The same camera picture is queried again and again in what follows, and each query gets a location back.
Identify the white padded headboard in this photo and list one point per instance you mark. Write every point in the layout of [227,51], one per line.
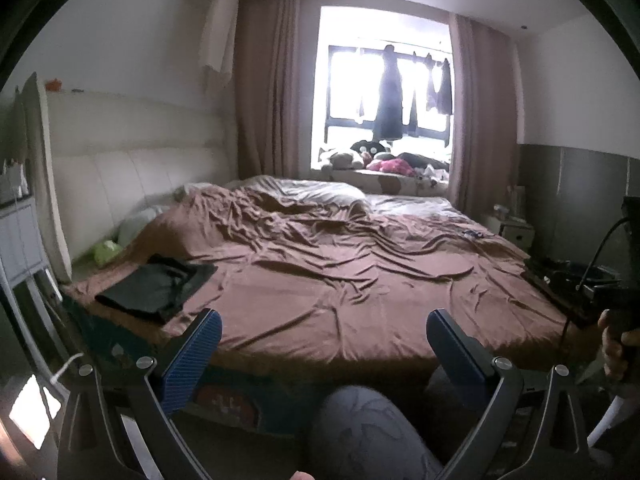
[150,170]

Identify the hanging dark socks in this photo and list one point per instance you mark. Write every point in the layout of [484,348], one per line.
[440,90]

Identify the person's right hand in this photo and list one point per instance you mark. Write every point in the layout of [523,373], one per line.
[612,355]

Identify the dark clothes on sill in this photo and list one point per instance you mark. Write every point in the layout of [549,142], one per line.
[425,159]

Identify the person's left leg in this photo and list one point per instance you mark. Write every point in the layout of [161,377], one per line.
[370,425]

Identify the grey cabinet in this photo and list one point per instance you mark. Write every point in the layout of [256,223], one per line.
[22,235]

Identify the window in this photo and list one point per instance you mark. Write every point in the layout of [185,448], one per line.
[350,85]

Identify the small orange item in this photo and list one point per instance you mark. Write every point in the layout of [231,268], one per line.
[52,83]

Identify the pink plush toy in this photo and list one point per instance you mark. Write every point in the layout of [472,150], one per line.
[392,166]

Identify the black t-shirt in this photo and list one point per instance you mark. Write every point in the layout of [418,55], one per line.
[150,287]

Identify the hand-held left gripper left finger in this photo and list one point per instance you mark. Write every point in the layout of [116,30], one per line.
[192,355]

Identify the bed with brown sheet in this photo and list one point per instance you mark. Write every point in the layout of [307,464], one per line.
[325,285]

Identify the small dark item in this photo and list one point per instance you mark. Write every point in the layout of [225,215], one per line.
[474,234]

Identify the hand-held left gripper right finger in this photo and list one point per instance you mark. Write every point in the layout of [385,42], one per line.
[457,355]

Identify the white hanging cloth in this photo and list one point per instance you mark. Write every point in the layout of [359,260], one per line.
[220,25]

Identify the white nightstand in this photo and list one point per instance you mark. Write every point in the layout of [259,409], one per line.
[517,232]

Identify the green item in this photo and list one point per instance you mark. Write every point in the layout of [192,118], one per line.
[107,254]

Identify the beige curtain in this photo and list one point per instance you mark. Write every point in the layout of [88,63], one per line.
[275,90]
[480,110]

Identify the stack of dark clothes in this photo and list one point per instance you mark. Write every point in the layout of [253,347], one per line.
[555,272]

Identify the white pillow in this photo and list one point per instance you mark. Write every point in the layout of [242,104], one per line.
[137,222]

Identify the beige plush toy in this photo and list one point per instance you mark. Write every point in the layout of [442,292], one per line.
[342,159]

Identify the black white plush toy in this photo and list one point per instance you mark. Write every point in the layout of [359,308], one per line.
[369,148]

